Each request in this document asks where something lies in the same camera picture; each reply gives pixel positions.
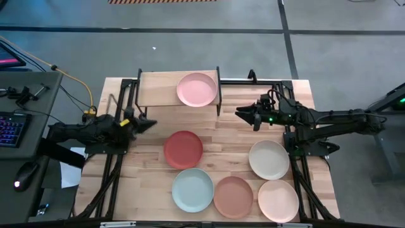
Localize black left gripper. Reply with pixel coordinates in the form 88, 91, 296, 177
120, 115, 158, 141

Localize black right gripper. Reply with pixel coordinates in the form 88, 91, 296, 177
235, 99, 281, 132

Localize red plate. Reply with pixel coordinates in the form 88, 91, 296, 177
163, 130, 204, 170

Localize cream white plate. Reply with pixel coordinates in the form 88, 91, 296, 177
248, 139, 290, 181

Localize light blue plate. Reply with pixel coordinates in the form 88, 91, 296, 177
171, 167, 215, 213

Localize terracotta brown plate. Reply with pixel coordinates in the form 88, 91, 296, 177
213, 175, 254, 220

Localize peach plate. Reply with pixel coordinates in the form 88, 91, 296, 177
258, 179, 300, 224

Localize wooden shelf black metal legs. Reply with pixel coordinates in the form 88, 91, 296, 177
135, 66, 223, 117

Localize pink plate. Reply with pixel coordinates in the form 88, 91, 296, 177
176, 72, 218, 108

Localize white paper sheet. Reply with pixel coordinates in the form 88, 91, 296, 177
59, 146, 87, 189

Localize grey desk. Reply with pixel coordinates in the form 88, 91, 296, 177
0, 71, 64, 224

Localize black clamp tool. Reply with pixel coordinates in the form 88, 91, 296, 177
5, 82, 51, 107

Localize black computer mouse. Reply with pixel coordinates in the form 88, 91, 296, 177
13, 161, 40, 193

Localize backlit black keyboard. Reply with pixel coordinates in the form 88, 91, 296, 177
0, 111, 28, 149

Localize black computer monitor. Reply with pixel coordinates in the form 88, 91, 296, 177
0, 41, 27, 69

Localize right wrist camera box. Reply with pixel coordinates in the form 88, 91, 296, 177
260, 92, 277, 109

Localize grey braided cable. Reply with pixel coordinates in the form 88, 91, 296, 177
105, 92, 120, 115

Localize yellow cable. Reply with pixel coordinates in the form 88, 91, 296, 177
0, 34, 97, 115

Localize silver metal bracket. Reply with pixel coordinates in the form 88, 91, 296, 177
99, 221, 137, 228

